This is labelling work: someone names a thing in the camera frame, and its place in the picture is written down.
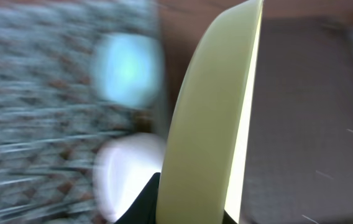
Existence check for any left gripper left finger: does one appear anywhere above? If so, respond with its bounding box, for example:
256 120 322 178
114 172 160 224

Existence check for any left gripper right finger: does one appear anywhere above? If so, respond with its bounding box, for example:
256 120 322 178
222 211 237 224

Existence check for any white shallow bowl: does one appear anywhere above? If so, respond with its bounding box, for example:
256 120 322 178
93 133 166 223

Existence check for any yellow round plate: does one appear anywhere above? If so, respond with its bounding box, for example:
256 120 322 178
155 0 264 224

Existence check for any light blue bowl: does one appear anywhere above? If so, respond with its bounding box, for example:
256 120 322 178
90 32 165 110

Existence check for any dark brown serving tray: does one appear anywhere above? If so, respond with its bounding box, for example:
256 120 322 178
242 18 353 223

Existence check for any grey plastic dish rack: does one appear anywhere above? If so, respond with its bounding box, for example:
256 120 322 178
0 1 158 224

